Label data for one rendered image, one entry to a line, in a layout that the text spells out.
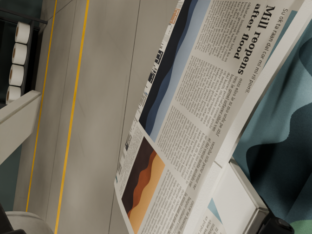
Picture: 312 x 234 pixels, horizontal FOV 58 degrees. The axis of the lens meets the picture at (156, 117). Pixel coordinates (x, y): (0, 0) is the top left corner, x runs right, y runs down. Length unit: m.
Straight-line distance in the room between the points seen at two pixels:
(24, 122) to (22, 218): 0.31
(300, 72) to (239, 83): 0.05
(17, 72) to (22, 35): 0.72
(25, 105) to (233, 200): 0.13
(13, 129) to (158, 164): 0.17
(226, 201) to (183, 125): 0.10
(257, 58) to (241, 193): 0.10
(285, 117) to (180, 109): 0.12
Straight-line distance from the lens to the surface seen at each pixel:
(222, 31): 0.26
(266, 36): 0.22
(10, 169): 6.78
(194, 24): 0.30
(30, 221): 0.49
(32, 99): 0.19
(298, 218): 0.19
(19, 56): 6.05
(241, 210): 0.17
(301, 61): 0.20
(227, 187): 0.19
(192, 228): 0.22
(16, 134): 0.18
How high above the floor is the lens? 1.25
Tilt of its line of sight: 35 degrees down
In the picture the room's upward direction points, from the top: 82 degrees counter-clockwise
